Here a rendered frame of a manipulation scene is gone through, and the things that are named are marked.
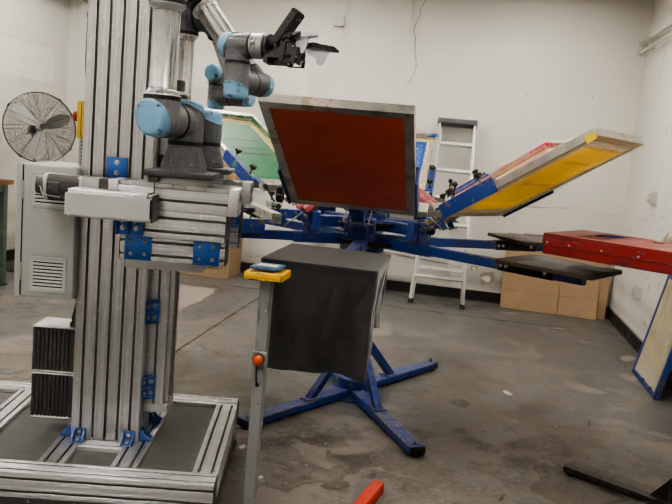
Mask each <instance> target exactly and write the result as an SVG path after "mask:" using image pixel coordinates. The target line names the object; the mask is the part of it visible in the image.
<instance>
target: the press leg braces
mask: <svg viewBox="0 0 672 504"><path fill-rule="evenodd" d="M371 355H372V356H373V358H374V359H375V360H376V362H377V363H378V365H379V366H380V367H381V369H382V370H383V372H382V373H379V374H380V375H383V376H386V377H391V376H394V375H397V374H399V373H396V372H394V371H393V370H392V368H391V367H390V365H389V364H388V362H387V361H386V359H385V358H384V357H383V355H382V354H381V352H380V351H379V349H378V348H377V346H376V345H375V344H374V342H373V341H372V350H371ZM332 374H333V373H331V372H327V373H321V374H320V376H319V377H318V378H317V380H316V381H315V383H314V384H313V386H312V387H311V389H310V390H309V391H308V393H307V394H306V395H305V396H302V397H300V398H301V399H304V400H306V401H309V402H310V401H314V400H317V399H320V398H323V396H320V395H318V394H319V393H320V391H321V390H322V389H323V387H324V386H325V384H326V383H327V381H328V380H329V378H330V377H331V375H332ZM366 381H367V385H368V389H369V394H370V399H371V403H367V405H368V406H369V407H370V408H371V409H372V410H373V411H374V412H380V411H387V410H386V409H385V408H384V407H383V406H382V404H381V400H380V395H379V391H378V387H377V382H376V378H375V374H374V370H373V366H372V362H371V358H369V362H368V364H367V373H366Z"/></svg>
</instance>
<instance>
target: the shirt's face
mask: <svg viewBox="0 0 672 504"><path fill-rule="evenodd" d="M389 256H390V254H381V253H373V252H364V251H355V250H347V249H338V248H330V247H321V246H312V245H304V244H295V243H292V244H289V245H287V246H285V247H283V248H281V249H279V250H277V251H275V252H272V253H270V254H268V255H266V256H264V258H271V259H279V260H288V261H296V262H304V263H313V264H321V265H329V266H338V267H346V268H354V269H363V270H371V271H377V270H378V269H379V268H380V266H381V265H382V264H383V263H384V262H385V260H386V259H387V258H388V257H389Z"/></svg>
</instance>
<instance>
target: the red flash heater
mask: <svg viewBox="0 0 672 504"><path fill-rule="evenodd" d="M596 234H597V235H608V236H620V237H625V238H613V237H600V236H596ZM653 241H659V240H652V239H645V238H638V237H631V236H624V235H617V234H610V233H603V232H597V231H590V230H573V231H559V232H544V233H543V240H542V244H544V245H543V253H545V254H551V255H556V256H562V257H568V258H574V259H580V260H586V261H591V262H597V263H603V264H609V265H615V266H620V267H626V268H632V269H638V270H644V271H649V272H655V273H661V274H667V275H672V242H666V241H661V242H664V243H663V244H659V243H653Z"/></svg>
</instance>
